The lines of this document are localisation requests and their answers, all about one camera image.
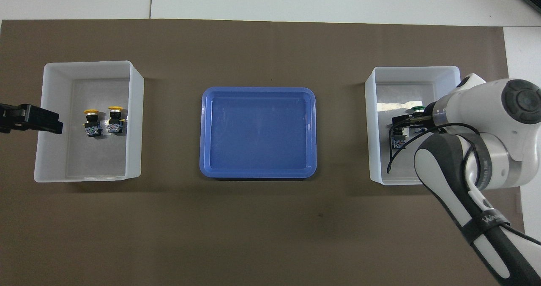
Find blue plastic tray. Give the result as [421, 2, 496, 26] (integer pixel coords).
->
[199, 87, 317, 180]

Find translucent white plastic box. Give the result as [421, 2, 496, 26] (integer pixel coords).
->
[365, 66, 471, 185]
[34, 61, 144, 183]

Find green push button switch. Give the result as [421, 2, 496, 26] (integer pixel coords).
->
[411, 105, 427, 133]
[392, 128, 408, 150]

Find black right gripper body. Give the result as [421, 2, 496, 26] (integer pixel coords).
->
[423, 101, 438, 131]

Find yellow push button switch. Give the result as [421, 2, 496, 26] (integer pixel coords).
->
[107, 106, 126, 133]
[83, 109, 103, 137]

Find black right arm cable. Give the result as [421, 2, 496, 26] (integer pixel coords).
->
[387, 123, 482, 173]

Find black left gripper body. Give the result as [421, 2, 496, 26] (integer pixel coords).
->
[0, 104, 22, 133]

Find brown paper table mat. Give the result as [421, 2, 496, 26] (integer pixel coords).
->
[0, 19, 531, 286]

